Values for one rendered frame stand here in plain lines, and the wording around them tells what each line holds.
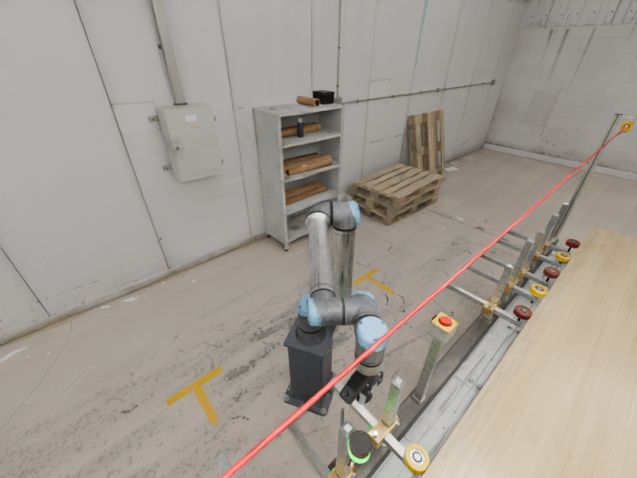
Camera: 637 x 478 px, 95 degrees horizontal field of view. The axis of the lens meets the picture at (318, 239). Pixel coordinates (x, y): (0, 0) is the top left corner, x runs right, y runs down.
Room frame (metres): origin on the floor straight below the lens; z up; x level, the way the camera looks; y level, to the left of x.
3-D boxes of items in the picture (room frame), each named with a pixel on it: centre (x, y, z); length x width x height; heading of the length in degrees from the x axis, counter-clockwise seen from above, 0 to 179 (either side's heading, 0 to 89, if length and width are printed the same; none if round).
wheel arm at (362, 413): (0.57, -0.21, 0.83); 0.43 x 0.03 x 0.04; 42
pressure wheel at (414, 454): (0.43, -0.34, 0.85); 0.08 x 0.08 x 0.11
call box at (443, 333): (0.73, -0.47, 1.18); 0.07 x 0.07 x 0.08; 42
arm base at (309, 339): (1.18, 0.04, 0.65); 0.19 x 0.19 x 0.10
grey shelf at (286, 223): (3.34, 0.20, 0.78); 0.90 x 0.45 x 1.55; 131
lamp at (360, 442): (0.36, -0.11, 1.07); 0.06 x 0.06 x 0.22; 42
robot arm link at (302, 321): (1.18, 0.04, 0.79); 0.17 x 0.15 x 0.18; 93
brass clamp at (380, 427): (0.55, -0.25, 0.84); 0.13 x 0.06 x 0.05; 132
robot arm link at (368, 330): (0.57, -0.16, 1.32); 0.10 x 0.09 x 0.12; 3
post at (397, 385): (0.56, -0.27, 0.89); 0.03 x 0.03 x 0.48; 42
